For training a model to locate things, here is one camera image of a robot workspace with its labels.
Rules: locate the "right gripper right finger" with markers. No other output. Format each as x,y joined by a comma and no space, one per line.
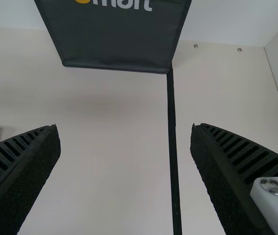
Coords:
227,176

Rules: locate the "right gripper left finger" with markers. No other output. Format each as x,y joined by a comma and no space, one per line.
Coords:
18,176

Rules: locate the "black strip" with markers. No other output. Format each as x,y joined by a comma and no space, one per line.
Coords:
173,147

